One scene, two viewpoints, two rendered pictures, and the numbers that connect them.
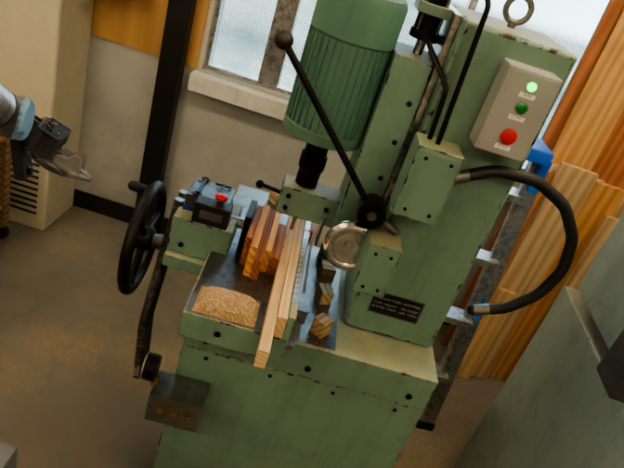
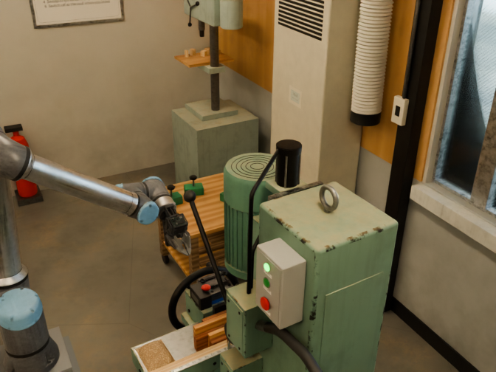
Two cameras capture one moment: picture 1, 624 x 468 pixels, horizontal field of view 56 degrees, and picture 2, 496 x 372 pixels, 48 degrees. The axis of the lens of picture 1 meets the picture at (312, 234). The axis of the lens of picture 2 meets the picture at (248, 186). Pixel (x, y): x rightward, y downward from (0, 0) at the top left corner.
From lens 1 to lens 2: 1.37 m
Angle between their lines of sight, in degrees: 55
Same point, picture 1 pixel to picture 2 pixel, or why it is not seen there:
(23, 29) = (305, 142)
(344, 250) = not seen: hidden behind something
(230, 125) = (444, 235)
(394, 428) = not seen: outside the picture
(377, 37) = (239, 203)
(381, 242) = (229, 356)
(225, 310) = (145, 358)
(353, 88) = (236, 235)
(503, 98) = (258, 271)
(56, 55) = (317, 162)
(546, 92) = (275, 274)
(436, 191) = (238, 330)
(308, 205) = not seen: hidden behind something
